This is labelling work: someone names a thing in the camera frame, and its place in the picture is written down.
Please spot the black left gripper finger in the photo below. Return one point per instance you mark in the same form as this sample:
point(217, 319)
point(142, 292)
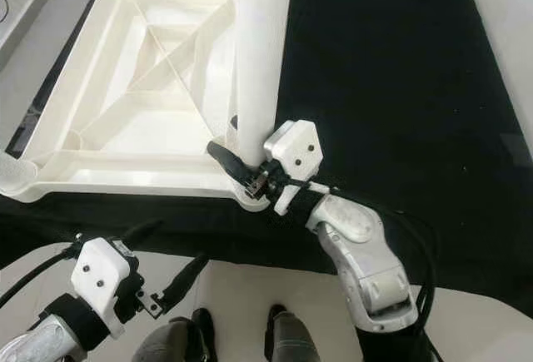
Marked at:
point(186, 283)
point(141, 233)

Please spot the black tablecloth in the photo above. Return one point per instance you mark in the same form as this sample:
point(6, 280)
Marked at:
point(383, 87)

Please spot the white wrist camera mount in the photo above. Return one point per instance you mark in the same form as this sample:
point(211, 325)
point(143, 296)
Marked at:
point(100, 275)
point(296, 147)

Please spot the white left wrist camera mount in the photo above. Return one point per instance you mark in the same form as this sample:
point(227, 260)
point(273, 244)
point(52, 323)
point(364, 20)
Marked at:
point(100, 275)

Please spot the white plastic children table top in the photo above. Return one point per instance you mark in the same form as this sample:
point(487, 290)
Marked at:
point(108, 96)

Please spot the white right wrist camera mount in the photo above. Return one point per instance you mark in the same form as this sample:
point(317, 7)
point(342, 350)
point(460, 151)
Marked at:
point(296, 147)

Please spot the grey robot right leg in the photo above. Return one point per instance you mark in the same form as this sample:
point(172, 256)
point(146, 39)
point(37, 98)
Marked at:
point(296, 341)

